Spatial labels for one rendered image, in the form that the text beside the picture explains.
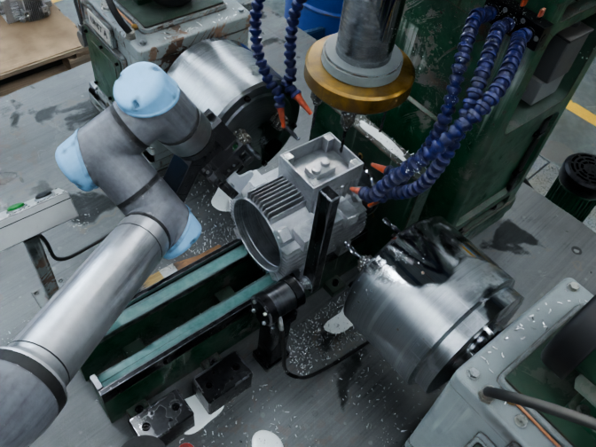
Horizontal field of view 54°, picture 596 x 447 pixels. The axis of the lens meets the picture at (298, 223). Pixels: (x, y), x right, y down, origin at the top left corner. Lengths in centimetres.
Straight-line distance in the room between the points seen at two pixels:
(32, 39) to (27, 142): 158
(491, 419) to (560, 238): 82
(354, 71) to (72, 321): 54
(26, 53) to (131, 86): 232
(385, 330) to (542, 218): 77
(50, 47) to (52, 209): 207
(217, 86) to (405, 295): 56
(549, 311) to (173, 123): 62
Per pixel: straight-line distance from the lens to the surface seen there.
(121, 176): 84
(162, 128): 83
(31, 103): 178
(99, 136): 83
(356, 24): 91
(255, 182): 113
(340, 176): 106
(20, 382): 64
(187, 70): 127
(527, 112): 124
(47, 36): 321
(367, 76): 94
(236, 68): 123
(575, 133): 336
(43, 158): 161
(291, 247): 106
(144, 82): 80
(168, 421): 111
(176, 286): 117
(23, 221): 112
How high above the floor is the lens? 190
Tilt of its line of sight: 51 degrees down
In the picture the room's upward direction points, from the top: 9 degrees clockwise
